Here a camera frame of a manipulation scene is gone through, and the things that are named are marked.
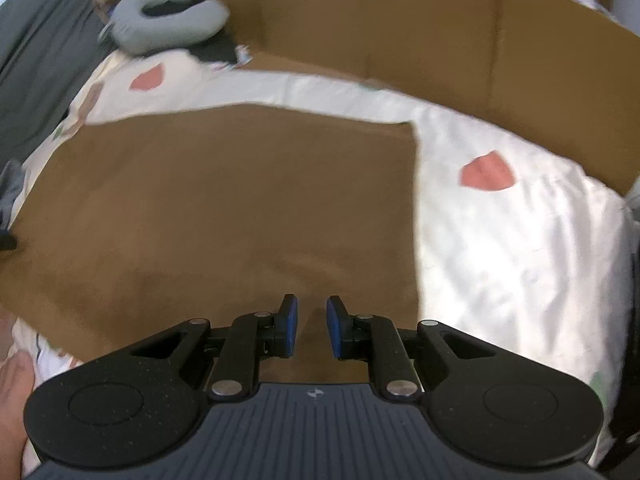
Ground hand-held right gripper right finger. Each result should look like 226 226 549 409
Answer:
326 295 493 402

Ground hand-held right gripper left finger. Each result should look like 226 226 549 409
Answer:
130 294 300 402

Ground brown t-shirt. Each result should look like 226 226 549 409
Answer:
0 102 423 386

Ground person's left hand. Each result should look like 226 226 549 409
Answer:
0 350 37 480

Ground blue-grey denim pants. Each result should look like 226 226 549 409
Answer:
0 160 26 216

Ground white printed bed sheet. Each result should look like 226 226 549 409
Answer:
10 50 633 466

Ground dark grey duvet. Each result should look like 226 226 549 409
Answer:
0 0 118 171

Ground black cloth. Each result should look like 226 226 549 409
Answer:
142 0 241 63

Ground grey neck pillow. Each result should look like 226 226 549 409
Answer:
97 0 231 56

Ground flattened cardboard sheet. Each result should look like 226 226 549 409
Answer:
210 0 640 206

